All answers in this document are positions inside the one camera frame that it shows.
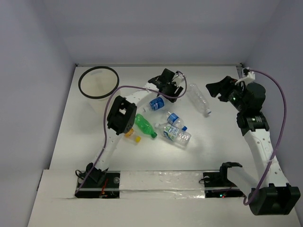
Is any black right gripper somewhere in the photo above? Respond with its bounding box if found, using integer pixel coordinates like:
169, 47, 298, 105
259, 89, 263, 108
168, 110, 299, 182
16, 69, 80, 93
205, 75, 247, 112

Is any large clear plastic bottle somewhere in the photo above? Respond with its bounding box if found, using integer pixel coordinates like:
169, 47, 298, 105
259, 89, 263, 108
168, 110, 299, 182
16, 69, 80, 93
187, 83, 212, 117

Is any small blue label bottle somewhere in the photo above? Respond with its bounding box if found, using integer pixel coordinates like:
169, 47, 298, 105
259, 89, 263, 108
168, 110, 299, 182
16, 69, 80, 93
165, 112, 187, 131

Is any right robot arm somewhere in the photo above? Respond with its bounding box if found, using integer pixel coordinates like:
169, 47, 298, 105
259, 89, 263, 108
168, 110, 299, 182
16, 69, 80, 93
206, 76, 301, 216

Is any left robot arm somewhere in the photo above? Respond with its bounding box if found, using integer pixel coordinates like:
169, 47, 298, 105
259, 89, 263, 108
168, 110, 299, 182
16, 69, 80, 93
78, 69, 187, 187

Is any white bin with black rim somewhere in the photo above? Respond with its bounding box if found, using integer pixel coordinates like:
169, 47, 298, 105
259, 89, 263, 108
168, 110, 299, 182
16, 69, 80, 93
78, 66, 120, 116

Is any green white label bottle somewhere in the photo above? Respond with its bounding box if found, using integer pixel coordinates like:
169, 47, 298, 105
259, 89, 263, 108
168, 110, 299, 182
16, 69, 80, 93
155, 123, 192, 149

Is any green plastic bottle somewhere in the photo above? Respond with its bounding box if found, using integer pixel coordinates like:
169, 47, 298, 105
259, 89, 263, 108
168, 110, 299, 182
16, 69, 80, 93
134, 113, 157, 139

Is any orange label yellow cap bottle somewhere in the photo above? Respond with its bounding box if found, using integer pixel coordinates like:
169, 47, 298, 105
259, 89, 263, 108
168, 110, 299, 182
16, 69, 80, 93
125, 128, 141, 143

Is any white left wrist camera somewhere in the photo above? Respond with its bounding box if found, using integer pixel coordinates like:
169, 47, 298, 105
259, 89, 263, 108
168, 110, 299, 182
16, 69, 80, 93
172, 70, 185, 85

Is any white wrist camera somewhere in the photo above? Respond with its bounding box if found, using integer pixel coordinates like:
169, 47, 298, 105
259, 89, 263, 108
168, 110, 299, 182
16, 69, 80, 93
172, 70, 185, 85
235, 67, 256, 86

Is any aluminium rail at table edge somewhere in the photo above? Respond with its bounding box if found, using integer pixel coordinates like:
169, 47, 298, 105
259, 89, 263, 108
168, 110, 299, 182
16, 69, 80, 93
236, 63, 245, 78

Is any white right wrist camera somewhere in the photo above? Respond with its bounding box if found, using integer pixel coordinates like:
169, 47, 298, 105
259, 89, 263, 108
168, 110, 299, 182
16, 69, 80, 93
235, 67, 256, 86

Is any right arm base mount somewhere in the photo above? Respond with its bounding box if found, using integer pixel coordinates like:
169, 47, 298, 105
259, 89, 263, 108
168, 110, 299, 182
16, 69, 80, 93
199, 162, 244, 198

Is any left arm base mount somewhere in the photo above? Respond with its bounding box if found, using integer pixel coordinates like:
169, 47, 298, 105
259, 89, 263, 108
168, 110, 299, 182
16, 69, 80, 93
75, 163, 121, 199

